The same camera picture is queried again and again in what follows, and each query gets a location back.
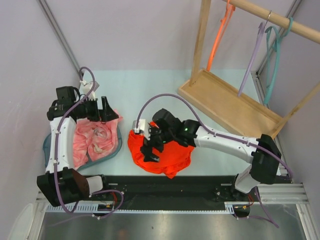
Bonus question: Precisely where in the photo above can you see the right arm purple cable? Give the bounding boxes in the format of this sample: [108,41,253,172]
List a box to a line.
[136,93,293,229]

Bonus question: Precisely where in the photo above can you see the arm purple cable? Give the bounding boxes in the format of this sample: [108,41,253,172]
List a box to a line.
[136,93,293,229]
[47,66,125,227]

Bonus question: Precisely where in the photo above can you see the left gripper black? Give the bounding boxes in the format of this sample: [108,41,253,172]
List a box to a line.
[76,96,118,123]

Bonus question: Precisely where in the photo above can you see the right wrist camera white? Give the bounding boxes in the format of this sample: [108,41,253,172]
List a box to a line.
[132,119,148,135]

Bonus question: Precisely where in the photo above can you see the purple plastic hanger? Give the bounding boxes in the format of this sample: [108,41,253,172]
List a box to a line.
[237,22,266,97]

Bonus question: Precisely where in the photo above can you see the aluminium frame rail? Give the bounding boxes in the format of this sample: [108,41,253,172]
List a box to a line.
[36,183,307,205]

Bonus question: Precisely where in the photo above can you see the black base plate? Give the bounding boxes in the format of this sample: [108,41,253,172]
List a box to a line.
[82,174,261,211]

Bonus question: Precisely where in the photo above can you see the wooden clothes rack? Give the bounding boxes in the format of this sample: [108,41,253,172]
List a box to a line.
[178,0,320,138]

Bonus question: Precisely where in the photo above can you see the orange shorts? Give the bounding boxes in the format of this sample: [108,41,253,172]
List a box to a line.
[127,130,195,179]

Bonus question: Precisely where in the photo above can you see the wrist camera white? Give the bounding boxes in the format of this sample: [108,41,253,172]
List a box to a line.
[132,119,148,135]
[80,80,100,101]

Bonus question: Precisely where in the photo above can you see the teal plastic basket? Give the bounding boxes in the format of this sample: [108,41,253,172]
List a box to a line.
[42,127,123,170]

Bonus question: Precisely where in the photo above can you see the white slotted cable duct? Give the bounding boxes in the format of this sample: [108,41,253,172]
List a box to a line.
[46,203,237,215]

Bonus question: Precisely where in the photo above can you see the pink garment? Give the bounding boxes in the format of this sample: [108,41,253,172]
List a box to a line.
[73,115,123,168]

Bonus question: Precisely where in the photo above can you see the orange plastic hanger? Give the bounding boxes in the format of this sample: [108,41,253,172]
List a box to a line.
[206,0,236,72]

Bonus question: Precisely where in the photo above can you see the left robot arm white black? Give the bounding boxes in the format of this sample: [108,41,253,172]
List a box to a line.
[36,86,119,207]

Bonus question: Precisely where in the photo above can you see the teal plastic hanger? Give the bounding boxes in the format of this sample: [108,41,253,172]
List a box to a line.
[263,16,295,105]

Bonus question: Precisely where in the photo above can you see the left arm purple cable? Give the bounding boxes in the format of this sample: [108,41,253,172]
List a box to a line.
[47,66,125,227]

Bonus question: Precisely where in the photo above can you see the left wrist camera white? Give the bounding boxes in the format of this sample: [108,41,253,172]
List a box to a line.
[80,80,100,101]

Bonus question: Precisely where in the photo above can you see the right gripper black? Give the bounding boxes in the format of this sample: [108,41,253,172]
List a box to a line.
[140,123,175,162]

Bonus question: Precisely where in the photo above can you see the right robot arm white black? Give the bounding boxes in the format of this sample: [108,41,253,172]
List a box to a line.
[132,108,281,201]

